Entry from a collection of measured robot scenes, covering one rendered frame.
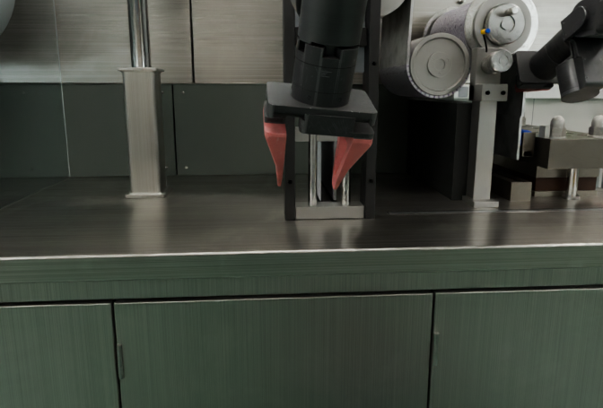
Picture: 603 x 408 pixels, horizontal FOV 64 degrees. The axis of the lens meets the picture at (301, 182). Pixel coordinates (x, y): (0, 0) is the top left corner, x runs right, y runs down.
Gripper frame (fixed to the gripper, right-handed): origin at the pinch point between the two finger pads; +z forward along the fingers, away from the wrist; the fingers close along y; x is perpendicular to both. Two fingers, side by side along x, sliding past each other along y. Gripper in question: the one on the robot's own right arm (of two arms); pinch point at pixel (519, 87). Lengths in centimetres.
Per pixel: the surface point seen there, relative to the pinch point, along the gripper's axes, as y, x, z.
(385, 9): -29.0, 12.5, -7.8
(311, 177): -44.2, -20.5, -6.4
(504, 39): -6.3, 6.1, -8.0
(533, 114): 153, 96, 246
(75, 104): -100, 9, 30
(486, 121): -9.7, -8.8, -3.4
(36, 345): -87, -47, -9
